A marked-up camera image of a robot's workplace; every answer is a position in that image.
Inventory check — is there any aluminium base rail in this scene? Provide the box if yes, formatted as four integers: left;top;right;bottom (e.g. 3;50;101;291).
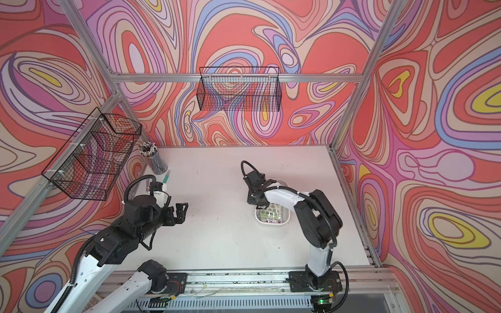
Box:
97;267;400;312

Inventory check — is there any black wire basket wall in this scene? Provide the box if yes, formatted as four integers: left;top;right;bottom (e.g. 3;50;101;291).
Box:
196;65;283;112
41;108;142;201

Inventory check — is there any black wire basket left wall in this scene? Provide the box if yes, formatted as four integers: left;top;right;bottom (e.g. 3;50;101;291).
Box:
41;108;142;201

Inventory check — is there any black wire basket back wall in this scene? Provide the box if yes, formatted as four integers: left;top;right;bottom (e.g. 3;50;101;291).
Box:
196;65;283;112

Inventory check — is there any green beige sticker sheet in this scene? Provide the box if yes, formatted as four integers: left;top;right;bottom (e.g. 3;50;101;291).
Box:
258;207;282;221

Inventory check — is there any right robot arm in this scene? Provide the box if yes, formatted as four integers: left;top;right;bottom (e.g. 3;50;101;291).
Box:
240;160;348;304

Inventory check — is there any green marker pen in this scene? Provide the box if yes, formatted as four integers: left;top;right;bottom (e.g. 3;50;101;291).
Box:
163;170;171;184

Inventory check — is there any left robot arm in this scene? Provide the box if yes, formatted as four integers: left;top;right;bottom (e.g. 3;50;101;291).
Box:
46;175;189;312

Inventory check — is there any mesh pen cup with pens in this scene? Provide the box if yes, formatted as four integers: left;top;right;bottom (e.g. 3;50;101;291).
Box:
139;142;168;175

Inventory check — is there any white plastic storage box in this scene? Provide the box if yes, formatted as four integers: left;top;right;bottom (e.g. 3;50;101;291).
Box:
253;194;290;226

